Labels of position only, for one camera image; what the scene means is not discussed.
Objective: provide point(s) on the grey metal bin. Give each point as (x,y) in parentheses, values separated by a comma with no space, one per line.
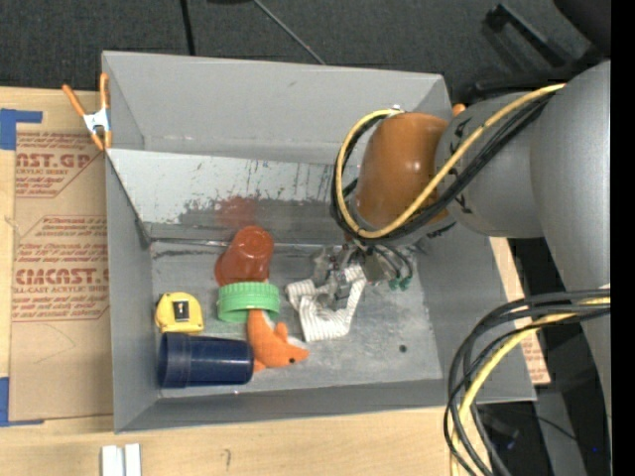
(278,112)

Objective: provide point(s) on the orange plush toy fox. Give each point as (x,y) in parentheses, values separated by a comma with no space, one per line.
(270,345)

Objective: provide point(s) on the brown cardboard board, red print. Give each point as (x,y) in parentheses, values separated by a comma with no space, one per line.
(59,355)

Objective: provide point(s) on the green plastic lid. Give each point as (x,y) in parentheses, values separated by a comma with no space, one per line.
(248,301)

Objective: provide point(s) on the yellow tape measure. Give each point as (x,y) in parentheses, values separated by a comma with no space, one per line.
(179,311)

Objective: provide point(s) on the translucent orange plastic cup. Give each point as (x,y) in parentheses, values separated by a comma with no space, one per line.
(247,256)

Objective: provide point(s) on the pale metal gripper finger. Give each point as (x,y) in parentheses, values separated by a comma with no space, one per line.
(331,265)
(340,296)

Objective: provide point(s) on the dark blue plastic cup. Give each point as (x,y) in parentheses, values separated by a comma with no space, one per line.
(208,361)

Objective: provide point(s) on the white striped cloth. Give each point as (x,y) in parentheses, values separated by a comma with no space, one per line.
(322,322)

